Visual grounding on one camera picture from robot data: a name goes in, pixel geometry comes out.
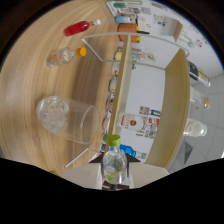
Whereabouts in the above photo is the small red liquid bottle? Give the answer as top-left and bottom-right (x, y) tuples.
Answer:
(63, 18), (102, 37)

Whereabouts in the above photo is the white bowl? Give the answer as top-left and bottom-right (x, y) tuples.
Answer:
(108, 77), (118, 94)
(105, 94), (116, 111)

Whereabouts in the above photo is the white two-tier wooden rack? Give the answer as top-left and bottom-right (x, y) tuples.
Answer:
(64, 31), (192, 169)

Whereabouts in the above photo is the tall glass bottle cork lid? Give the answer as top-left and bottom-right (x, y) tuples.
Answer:
(189, 87), (212, 110)

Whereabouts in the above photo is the clear bottle with green cap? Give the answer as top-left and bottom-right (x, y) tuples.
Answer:
(101, 134), (128, 184)

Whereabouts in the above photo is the clear bottle with orange cap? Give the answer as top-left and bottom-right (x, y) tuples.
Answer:
(46, 46), (88, 69)

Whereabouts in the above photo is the orange storage basket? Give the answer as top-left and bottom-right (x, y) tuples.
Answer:
(117, 22), (138, 43)

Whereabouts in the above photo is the pale blue white bottle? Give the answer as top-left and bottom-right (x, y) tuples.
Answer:
(115, 15), (132, 24)

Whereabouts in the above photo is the clear drinking glass with ice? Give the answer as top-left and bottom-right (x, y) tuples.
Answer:
(35, 95), (101, 145)

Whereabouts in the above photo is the wooden wall shelf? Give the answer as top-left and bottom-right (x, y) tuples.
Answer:
(173, 19), (184, 43)

